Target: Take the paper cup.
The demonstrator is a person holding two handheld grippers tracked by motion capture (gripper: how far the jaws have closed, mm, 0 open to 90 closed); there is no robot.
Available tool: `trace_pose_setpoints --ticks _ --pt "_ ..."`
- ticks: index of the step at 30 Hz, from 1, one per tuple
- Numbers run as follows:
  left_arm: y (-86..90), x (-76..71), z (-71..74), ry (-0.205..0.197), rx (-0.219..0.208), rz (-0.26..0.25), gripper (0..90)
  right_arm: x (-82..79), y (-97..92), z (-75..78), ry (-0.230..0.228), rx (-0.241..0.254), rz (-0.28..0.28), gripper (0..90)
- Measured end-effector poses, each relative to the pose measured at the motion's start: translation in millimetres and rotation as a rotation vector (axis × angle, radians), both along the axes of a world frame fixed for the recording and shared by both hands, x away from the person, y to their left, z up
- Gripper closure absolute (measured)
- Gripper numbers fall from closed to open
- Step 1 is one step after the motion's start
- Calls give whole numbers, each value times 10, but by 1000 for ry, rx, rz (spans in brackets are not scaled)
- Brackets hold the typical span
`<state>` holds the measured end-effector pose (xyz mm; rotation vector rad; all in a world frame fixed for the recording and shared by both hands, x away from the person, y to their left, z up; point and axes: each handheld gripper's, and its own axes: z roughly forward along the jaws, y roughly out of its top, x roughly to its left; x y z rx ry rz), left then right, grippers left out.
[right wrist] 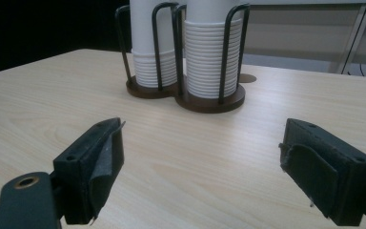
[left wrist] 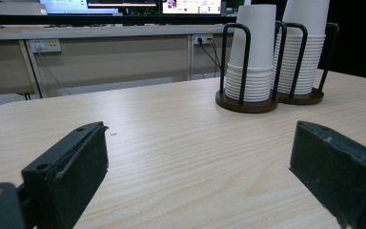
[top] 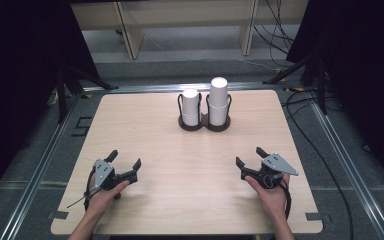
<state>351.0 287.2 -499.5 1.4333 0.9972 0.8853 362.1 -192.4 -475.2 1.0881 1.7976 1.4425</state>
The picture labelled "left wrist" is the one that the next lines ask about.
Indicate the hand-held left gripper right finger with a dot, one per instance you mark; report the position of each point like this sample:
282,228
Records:
340,168

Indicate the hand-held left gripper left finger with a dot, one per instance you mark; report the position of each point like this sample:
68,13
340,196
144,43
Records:
66,178

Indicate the stack of white cups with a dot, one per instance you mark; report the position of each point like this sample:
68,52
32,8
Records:
305,16
254,41

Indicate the long beige desk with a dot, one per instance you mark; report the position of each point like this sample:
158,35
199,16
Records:
108,57

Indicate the computer monitor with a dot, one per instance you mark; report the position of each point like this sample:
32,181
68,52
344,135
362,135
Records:
76,6
120,3
192,6

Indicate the grey laptop lid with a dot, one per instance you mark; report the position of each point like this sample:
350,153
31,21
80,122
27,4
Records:
19,9

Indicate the white wall outlet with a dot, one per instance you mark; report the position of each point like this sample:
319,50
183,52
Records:
46,45
203,38

